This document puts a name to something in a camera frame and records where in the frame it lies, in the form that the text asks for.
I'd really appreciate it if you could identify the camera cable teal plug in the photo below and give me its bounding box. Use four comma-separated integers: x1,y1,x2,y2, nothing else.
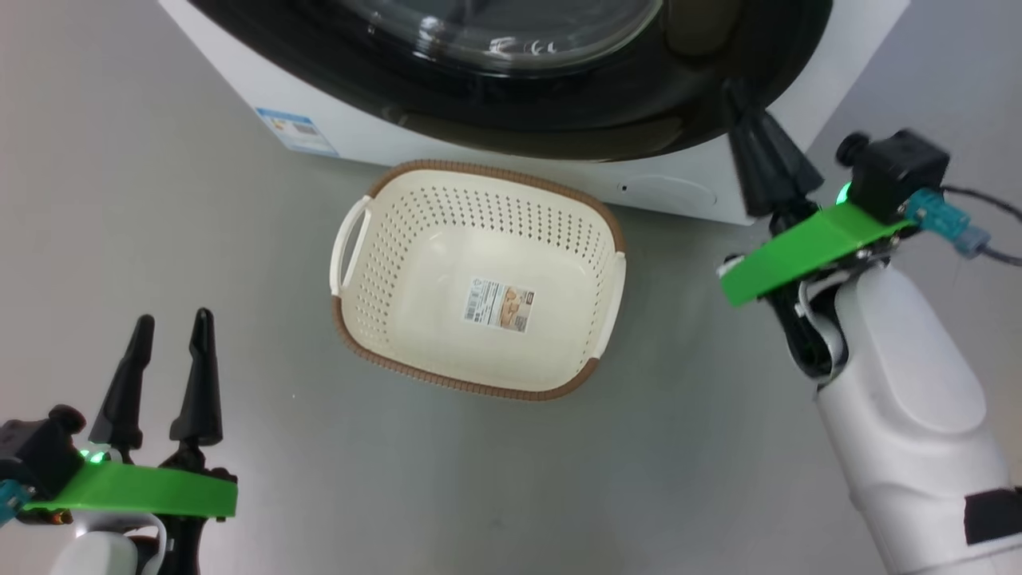
0,479,33,528
905,185,1022,268

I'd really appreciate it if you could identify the right camera cable teal plug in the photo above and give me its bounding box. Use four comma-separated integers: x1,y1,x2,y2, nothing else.
905,185,1022,268

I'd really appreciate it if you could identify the paper product label sticker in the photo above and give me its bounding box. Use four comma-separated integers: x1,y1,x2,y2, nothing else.
461,276,536,334

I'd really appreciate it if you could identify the left camera cable teal plug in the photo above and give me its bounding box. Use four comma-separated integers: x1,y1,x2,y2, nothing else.
0,479,33,528

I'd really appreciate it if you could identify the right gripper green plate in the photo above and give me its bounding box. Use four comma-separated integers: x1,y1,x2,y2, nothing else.
716,76,914,308

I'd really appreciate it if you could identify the black round glass washer door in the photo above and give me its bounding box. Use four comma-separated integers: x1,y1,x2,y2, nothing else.
188,0,835,163

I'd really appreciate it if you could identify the white front-load washing machine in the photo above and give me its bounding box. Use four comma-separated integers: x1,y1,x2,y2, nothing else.
157,0,911,226

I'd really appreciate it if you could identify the blue white energy label sticker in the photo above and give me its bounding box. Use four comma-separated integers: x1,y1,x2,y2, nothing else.
254,107,340,157

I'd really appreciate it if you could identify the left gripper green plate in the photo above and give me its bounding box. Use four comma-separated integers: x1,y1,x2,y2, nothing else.
22,307,240,522

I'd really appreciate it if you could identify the cream perforated basket brown rim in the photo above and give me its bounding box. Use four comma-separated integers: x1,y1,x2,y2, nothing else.
329,160,628,403

